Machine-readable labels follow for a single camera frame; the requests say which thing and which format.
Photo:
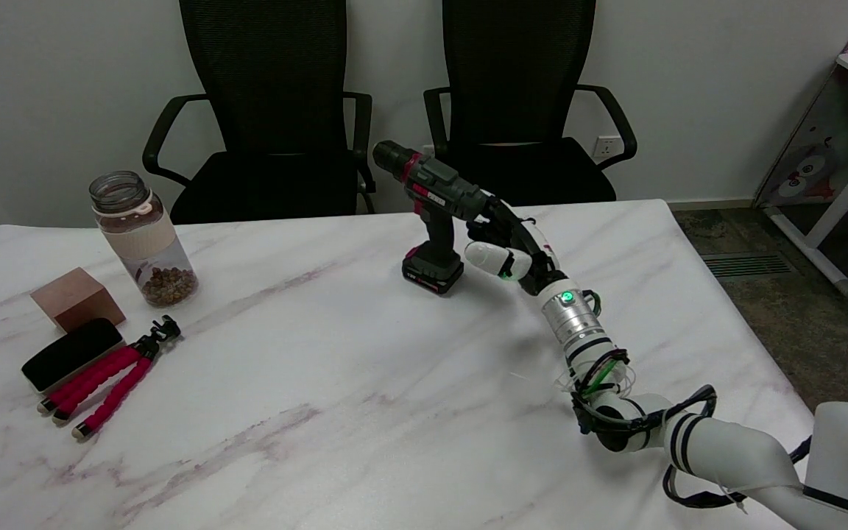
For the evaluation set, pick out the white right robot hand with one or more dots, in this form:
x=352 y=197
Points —
x=520 y=243

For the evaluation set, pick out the dark green power screwdriver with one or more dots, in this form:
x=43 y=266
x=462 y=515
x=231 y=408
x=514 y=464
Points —
x=435 y=195

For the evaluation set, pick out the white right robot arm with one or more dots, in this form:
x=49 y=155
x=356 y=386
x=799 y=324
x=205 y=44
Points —
x=726 y=449

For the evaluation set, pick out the black mesh office chair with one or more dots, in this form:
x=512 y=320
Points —
x=520 y=88
x=269 y=110

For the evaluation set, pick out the floor vent grille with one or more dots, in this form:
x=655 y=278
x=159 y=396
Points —
x=746 y=265

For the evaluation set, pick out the white desk with cartoon panel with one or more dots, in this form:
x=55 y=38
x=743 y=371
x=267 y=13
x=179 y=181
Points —
x=829 y=147

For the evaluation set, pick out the glass jar with nuts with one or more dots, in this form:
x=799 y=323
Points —
x=146 y=243

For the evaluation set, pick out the red flexible mini tripod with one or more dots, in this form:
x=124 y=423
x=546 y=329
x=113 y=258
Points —
x=107 y=383

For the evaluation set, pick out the brown wooden block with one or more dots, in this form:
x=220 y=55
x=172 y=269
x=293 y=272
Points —
x=76 y=298

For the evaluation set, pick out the black oblong case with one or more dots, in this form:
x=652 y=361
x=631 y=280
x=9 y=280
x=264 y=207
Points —
x=71 y=353

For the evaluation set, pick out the white wall socket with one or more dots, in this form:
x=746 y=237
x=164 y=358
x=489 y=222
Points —
x=606 y=147

